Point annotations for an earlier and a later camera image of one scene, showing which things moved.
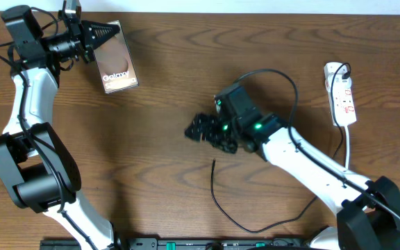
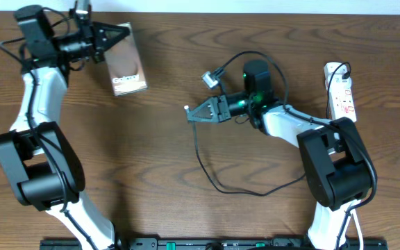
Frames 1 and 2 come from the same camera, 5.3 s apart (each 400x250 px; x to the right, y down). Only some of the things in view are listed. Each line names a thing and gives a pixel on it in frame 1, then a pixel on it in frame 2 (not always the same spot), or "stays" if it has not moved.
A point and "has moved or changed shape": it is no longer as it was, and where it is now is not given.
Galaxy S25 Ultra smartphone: x=115 y=62 has moved or changed shape
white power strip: x=339 y=86 stays
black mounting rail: x=178 y=244 stays
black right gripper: x=210 y=121 → x=213 y=104
